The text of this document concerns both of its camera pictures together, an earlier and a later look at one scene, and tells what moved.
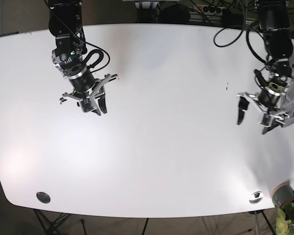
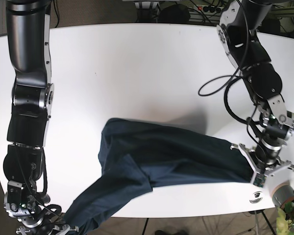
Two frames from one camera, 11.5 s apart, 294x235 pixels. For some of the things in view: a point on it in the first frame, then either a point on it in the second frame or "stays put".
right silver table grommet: x=256 y=197 stays put
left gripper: x=96 y=91 -> x=35 y=225
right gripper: x=269 y=115 -> x=264 y=160
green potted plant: x=290 y=221 stays put
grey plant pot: x=284 y=193 stays put
